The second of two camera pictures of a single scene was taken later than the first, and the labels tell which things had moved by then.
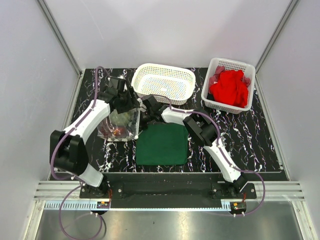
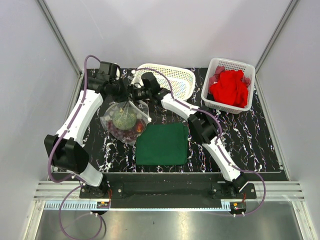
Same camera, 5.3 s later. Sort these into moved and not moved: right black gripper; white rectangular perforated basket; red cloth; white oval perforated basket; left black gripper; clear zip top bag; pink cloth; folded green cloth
Moved: right black gripper; clear zip top bag; left black gripper
Not moved: white oval perforated basket; folded green cloth; pink cloth; red cloth; white rectangular perforated basket
